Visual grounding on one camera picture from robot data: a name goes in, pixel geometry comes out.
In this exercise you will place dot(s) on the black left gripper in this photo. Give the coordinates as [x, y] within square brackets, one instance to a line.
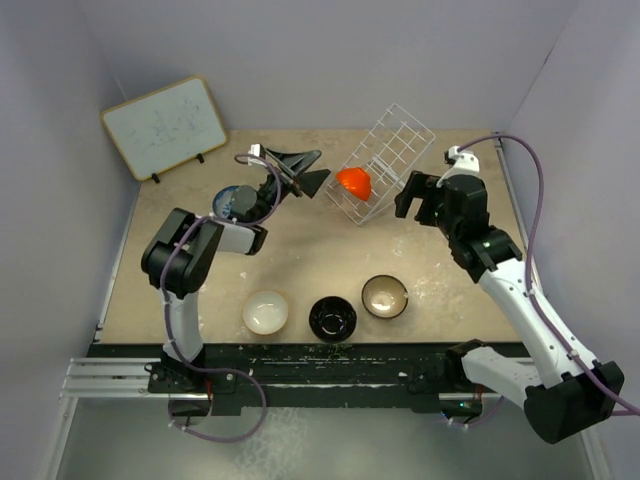
[296, 163]

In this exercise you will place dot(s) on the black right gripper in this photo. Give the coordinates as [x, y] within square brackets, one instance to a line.
[416, 188]

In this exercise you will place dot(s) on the orange plastic bowl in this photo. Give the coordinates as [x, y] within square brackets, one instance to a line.
[355, 181]

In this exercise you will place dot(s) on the blue floral ceramic bowl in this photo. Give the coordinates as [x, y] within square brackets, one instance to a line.
[222, 201]

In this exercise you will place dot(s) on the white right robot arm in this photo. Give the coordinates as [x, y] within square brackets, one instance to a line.
[566, 389]

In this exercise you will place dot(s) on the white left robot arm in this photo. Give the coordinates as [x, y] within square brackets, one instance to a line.
[178, 259]

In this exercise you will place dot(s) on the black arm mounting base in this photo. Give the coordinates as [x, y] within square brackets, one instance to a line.
[410, 376]

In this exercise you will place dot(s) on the beige bowl dark rim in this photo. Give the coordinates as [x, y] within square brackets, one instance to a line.
[384, 296]

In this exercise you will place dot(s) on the white bowl orange rim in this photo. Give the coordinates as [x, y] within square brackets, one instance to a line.
[265, 312]

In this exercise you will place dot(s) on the black glossy bowl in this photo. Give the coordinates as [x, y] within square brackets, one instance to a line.
[332, 319]

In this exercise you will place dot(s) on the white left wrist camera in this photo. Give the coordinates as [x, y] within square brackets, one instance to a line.
[257, 150]

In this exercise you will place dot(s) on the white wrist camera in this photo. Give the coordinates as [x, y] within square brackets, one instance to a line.
[257, 150]
[461, 162]

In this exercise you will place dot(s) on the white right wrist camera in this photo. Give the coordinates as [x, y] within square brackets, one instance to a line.
[461, 162]

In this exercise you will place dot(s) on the white wire dish rack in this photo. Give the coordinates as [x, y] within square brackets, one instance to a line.
[392, 148]

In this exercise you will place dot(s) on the small whiteboard wooden frame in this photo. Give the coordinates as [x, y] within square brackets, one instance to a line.
[165, 128]

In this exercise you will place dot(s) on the aluminium extrusion rail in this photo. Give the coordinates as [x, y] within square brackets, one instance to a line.
[103, 378]

